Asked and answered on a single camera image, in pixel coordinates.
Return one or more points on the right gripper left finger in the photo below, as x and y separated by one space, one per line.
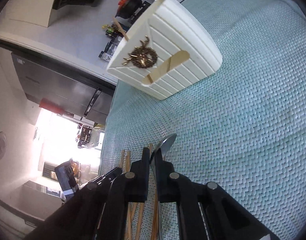
99 210

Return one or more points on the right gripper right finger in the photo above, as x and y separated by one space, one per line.
206 211

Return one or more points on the bamboo chopstick two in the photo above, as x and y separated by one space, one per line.
130 216

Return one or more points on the bamboo chopstick three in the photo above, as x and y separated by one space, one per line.
155 223

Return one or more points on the bamboo chopstick one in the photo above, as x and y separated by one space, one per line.
124 161

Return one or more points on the metal spoon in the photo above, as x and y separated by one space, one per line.
159 152

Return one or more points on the bamboo chopstick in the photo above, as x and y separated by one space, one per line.
121 30

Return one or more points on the grey refrigerator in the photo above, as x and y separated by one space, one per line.
70 89

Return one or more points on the teal woven table mat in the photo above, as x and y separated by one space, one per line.
244 127

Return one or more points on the spice jar rack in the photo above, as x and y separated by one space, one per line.
115 36

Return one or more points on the cream utensil holder box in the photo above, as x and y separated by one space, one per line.
165 51

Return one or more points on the black pot red lid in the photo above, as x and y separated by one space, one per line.
131 10

